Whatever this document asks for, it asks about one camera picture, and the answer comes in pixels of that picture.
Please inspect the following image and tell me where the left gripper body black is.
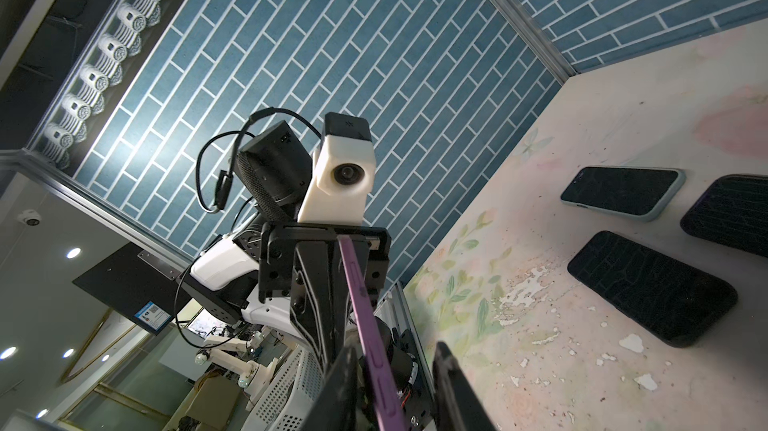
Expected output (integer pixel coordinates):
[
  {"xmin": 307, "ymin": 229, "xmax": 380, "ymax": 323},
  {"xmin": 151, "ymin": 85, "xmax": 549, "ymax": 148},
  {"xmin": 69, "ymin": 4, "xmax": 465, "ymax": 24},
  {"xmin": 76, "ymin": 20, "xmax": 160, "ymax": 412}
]
[{"xmin": 258, "ymin": 222, "xmax": 392, "ymax": 306}]

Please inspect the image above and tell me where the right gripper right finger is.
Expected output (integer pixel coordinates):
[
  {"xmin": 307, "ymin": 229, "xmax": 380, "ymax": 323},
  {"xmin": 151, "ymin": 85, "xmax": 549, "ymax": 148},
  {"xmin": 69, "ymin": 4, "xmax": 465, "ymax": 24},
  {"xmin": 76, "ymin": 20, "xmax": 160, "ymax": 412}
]
[{"xmin": 432, "ymin": 341, "xmax": 495, "ymax": 431}]

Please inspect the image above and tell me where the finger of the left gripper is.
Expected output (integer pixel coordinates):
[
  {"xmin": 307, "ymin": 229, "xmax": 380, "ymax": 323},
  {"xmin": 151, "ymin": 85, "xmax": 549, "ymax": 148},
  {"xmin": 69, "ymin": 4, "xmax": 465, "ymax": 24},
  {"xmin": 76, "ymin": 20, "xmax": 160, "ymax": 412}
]
[{"xmin": 290, "ymin": 241, "xmax": 349, "ymax": 372}]

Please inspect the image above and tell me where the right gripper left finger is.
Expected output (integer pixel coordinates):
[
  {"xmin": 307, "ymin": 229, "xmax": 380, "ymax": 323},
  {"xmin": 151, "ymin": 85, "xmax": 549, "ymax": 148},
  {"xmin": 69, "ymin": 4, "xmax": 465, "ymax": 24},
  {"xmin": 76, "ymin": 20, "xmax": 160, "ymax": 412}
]
[{"xmin": 300, "ymin": 346, "xmax": 358, "ymax": 431}]

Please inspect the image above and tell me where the black phone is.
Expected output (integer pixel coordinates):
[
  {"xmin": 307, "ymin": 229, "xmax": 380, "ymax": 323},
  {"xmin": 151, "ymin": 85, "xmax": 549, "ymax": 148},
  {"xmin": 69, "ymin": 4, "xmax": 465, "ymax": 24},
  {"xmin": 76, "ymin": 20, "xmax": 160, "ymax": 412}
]
[
  {"xmin": 567, "ymin": 231, "xmax": 738, "ymax": 348},
  {"xmin": 338, "ymin": 235, "xmax": 407, "ymax": 431},
  {"xmin": 680, "ymin": 174, "xmax": 767, "ymax": 258}
]

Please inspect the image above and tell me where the blue phone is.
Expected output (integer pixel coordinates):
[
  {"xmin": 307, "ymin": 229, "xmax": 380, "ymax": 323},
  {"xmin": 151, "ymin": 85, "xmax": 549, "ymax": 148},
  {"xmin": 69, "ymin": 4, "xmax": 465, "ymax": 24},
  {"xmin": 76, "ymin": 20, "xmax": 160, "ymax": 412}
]
[{"xmin": 560, "ymin": 166, "xmax": 686, "ymax": 222}]

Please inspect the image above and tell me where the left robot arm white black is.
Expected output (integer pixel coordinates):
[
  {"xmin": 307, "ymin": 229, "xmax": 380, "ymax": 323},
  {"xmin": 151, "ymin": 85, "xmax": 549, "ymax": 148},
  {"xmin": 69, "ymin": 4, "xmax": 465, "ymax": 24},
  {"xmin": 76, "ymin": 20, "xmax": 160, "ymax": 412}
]
[{"xmin": 182, "ymin": 113, "xmax": 391, "ymax": 370}]

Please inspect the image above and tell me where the ceiling light strip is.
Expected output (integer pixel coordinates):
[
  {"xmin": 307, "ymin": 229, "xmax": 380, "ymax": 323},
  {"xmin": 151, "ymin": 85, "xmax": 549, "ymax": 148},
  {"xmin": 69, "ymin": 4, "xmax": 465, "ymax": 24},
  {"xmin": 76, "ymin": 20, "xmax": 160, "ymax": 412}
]
[{"xmin": 31, "ymin": 0, "xmax": 170, "ymax": 170}]

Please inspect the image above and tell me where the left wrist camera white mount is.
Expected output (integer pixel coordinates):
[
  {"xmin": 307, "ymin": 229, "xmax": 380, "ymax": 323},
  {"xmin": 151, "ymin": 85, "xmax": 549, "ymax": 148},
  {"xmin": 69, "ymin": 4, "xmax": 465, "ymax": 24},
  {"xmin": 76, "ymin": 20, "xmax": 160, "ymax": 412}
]
[{"xmin": 297, "ymin": 113, "xmax": 376, "ymax": 226}]

